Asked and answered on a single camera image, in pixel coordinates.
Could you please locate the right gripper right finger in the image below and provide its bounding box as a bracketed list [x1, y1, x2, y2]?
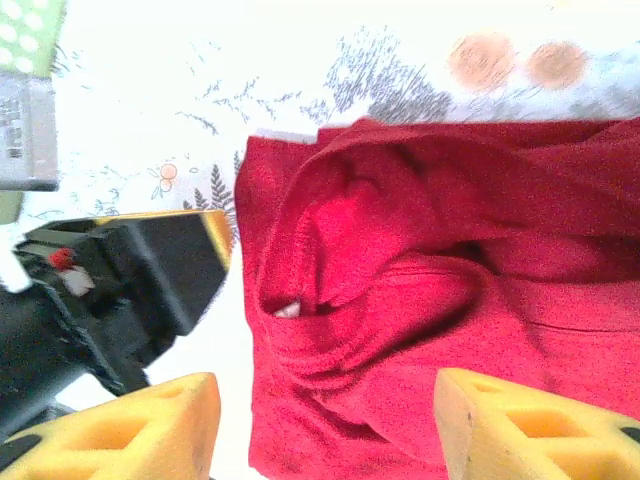
[432, 368, 640, 480]

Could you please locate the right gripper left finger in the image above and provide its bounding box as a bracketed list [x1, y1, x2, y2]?
[0, 372, 222, 480]

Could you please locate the red t-shirt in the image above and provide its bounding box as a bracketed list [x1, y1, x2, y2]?
[233, 116, 640, 480]

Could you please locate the floral tablecloth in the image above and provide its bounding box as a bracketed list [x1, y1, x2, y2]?
[0, 0, 640, 480]

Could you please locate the grey box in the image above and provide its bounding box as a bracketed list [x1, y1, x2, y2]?
[0, 74, 60, 193]

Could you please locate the cream plastic basket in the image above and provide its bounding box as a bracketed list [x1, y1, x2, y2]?
[0, 0, 70, 80]

